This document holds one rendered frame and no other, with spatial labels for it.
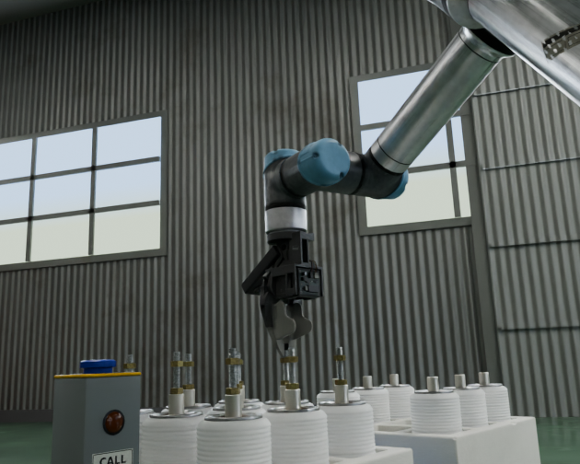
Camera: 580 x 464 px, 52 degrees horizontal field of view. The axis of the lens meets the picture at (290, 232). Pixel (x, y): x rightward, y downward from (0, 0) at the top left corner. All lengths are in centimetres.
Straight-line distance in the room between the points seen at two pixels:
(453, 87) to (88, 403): 66
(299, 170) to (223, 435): 44
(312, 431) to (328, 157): 42
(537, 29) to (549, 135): 299
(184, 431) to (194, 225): 318
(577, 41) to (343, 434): 62
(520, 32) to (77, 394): 60
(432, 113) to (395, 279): 260
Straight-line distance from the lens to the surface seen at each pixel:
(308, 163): 97
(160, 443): 86
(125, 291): 415
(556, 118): 369
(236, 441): 77
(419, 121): 98
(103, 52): 484
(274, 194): 106
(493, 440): 129
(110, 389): 71
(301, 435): 85
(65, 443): 73
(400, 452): 98
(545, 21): 67
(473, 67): 94
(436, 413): 120
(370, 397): 142
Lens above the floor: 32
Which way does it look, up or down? 12 degrees up
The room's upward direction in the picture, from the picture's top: 2 degrees counter-clockwise
